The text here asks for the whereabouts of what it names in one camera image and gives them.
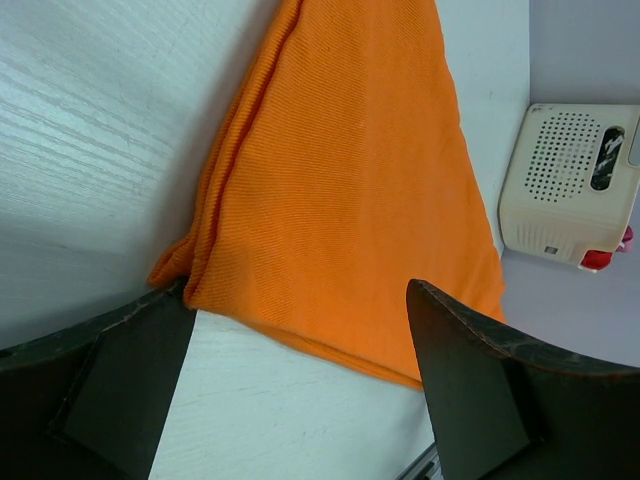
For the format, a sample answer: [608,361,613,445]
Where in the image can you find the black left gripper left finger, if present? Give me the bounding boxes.
[1,280,195,479]

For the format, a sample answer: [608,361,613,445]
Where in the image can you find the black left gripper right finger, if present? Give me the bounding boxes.
[406,280,639,479]

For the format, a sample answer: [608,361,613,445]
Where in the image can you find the orange trousers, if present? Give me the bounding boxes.
[149,1,504,389]

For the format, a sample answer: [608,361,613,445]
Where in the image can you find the red garment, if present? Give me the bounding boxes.
[581,250,614,271]

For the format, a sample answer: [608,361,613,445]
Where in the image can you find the pink patterned garment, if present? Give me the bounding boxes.
[616,226,634,253]

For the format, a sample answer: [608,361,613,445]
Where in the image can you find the cream plastic laundry basket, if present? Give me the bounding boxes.
[499,103,639,272]

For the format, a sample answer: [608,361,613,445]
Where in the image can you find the aluminium table frame rail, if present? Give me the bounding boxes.
[396,443,444,480]

